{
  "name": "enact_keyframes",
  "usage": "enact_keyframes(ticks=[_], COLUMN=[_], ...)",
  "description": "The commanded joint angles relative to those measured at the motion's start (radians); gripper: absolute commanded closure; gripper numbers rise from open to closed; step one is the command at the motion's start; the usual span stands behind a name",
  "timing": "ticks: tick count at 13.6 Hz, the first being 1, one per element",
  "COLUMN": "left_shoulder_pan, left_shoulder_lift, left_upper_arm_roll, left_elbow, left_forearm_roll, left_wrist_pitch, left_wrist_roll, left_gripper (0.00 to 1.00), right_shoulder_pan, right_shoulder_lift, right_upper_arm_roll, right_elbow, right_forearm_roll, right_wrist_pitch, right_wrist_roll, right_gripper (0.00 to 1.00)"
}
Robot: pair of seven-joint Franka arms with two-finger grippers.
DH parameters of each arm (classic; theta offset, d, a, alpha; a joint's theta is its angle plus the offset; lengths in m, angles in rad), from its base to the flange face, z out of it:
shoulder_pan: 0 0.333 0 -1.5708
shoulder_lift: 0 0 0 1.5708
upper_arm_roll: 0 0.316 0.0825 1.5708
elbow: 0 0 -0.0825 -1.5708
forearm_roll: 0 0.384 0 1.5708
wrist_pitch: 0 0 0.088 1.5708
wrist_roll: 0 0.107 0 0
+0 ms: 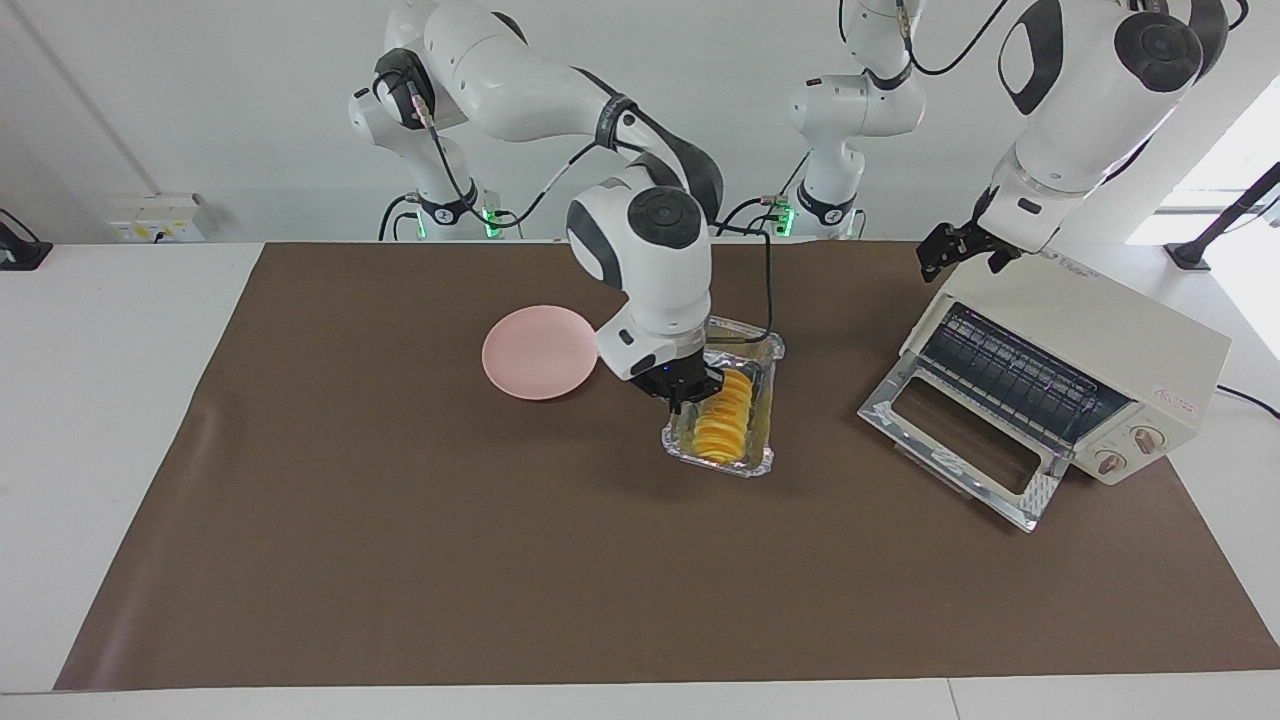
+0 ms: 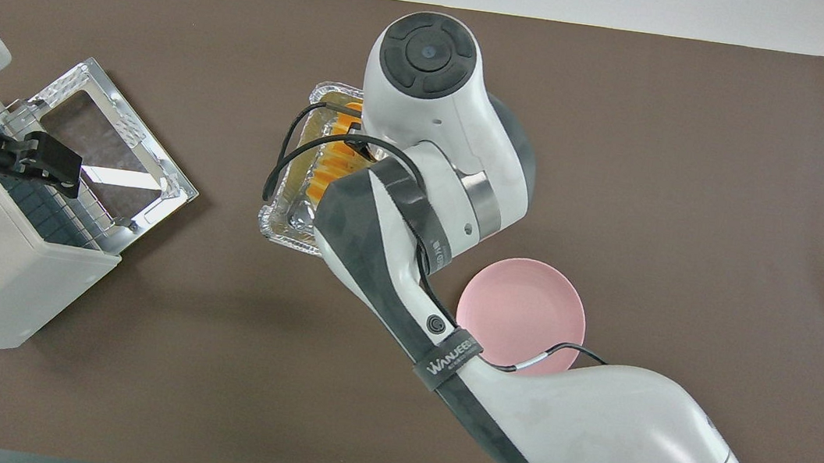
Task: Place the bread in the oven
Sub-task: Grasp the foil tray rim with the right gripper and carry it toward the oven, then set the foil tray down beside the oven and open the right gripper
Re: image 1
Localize sliced yellow bread loaf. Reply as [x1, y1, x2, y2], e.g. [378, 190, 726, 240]
[693, 368, 756, 463]

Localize aluminium foil tray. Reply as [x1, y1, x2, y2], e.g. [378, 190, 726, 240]
[660, 316, 786, 478]

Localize cream toaster oven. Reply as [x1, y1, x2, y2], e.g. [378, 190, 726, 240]
[900, 250, 1233, 486]

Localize glass oven door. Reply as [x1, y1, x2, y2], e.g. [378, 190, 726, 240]
[858, 350, 1071, 533]

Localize pink round plate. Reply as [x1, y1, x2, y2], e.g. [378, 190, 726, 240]
[482, 305, 601, 401]

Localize black stand with pole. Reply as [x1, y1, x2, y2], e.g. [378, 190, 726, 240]
[1165, 160, 1280, 271]

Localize brown table mat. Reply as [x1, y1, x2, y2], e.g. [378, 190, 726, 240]
[55, 240, 1280, 691]

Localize black stand foot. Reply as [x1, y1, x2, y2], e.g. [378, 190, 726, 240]
[0, 208, 53, 271]

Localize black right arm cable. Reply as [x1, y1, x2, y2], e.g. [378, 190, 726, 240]
[405, 80, 777, 347]

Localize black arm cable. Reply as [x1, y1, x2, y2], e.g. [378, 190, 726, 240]
[838, 0, 1013, 79]
[405, 80, 777, 347]

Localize metal oven wire rack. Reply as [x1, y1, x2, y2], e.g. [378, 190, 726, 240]
[920, 305, 1133, 448]

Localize black left base cables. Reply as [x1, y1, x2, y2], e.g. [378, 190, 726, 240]
[715, 150, 809, 241]

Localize black base cables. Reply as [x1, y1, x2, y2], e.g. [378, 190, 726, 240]
[378, 193, 526, 242]
[715, 150, 809, 241]

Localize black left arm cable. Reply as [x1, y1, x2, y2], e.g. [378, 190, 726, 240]
[838, 0, 1013, 79]

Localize black oven power cord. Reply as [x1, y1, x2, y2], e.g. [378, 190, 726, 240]
[1215, 385, 1280, 421]

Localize black right base cables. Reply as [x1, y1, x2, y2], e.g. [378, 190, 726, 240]
[378, 193, 526, 242]

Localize white wall socket box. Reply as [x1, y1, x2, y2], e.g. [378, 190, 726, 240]
[108, 193, 213, 244]

